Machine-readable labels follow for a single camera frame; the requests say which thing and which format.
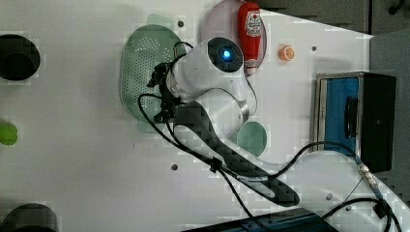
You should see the green metal cup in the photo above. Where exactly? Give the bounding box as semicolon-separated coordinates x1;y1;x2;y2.
236;122;267;157

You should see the red ketchup bottle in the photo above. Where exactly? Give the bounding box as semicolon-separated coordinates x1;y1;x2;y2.
238;2;262;74

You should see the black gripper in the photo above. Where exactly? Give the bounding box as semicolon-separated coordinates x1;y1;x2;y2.
147;63;181;123

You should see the toy orange slice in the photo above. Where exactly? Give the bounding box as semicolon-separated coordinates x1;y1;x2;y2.
278;45;295;61

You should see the blue bin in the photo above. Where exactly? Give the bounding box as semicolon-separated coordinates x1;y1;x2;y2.
183;208;338;232

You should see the black toaster oven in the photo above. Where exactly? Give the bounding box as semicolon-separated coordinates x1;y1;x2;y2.
313;72;396;172

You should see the black cylinder holder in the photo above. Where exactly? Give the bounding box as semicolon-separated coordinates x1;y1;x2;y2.
1;203;59;232
0;34;41;81

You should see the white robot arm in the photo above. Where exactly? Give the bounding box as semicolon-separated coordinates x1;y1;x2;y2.
147;38;409;232

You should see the green strainer bowl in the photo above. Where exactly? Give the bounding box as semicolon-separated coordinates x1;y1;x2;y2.
119;14;180;133

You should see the small green cup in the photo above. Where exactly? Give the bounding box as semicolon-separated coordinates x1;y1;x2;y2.
0;124;17;146

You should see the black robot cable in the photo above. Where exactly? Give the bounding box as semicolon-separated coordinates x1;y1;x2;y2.
137;41;404;232

